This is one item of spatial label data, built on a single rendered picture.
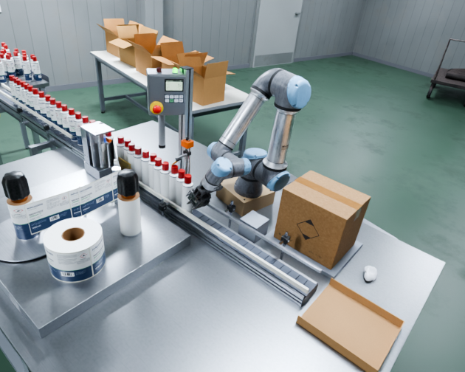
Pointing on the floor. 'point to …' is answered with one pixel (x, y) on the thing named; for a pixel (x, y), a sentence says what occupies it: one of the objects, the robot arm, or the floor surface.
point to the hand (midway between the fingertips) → (194, 205)
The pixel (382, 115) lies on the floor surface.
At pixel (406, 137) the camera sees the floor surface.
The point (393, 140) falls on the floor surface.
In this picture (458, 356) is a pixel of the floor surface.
